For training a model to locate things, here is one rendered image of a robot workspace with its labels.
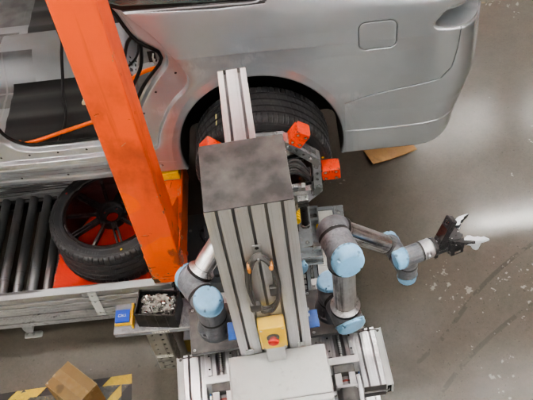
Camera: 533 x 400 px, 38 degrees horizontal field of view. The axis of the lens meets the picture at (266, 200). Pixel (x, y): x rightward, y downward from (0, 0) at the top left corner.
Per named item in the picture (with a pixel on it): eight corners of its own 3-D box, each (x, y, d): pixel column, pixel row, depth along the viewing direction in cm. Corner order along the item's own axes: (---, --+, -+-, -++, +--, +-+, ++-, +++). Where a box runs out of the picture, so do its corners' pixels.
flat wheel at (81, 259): (161, 175, 458) (153, 148, 439) (193, 259, 416) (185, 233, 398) (52, 212, 448) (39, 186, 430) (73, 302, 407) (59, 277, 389)
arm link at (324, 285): (339, 279, 322) (338, 261, 312) (353, 305, 314) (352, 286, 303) (312, 290, 320) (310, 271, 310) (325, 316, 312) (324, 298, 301)
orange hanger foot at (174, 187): (189, 176, 421) (177, 131, 395) (188, 254, 388) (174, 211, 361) (159, 179, 422) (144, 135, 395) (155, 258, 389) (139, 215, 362)
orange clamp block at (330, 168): (320, 169, 375) (339, 167, 375) (322, 181, 370) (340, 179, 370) (320, 159, 370) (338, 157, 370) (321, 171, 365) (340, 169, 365)
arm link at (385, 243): (301, 221, 281) (381, 248, 314) (312, 243, 274) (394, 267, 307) (321, 198, 277) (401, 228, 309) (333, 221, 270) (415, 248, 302)
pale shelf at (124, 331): (203, 299, 382) (202, 296, 380) (203, 329, 371) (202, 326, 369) (117, 307, 384) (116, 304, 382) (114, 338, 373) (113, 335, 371)
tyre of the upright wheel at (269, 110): (314, 71, 360) (178, 101, 369) (319, 106, 345) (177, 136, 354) (337, 163, 409) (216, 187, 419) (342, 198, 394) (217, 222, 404)
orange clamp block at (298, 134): (299, 136, 358) (309, 125, 352) (301, 149, 353) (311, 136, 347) (285, 132, 355) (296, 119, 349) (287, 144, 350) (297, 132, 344)
